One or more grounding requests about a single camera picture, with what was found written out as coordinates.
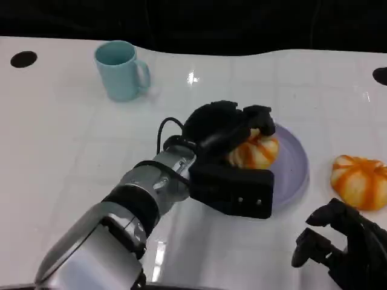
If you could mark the orange and white bread roll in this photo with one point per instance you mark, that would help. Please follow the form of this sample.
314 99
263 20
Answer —
260 152
359 181

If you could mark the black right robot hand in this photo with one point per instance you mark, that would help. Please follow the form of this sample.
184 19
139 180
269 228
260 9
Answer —
362 256

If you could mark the lilac plate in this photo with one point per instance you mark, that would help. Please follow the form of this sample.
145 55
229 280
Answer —
290 163

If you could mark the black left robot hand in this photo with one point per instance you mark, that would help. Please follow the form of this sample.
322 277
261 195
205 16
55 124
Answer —
211 124

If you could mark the black round table grommet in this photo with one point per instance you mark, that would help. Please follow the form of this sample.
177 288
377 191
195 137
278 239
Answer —
381 75
23 59

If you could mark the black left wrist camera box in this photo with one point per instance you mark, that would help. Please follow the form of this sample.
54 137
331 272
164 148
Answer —
236 190

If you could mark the pale green mug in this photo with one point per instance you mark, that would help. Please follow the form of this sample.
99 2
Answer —
116 75

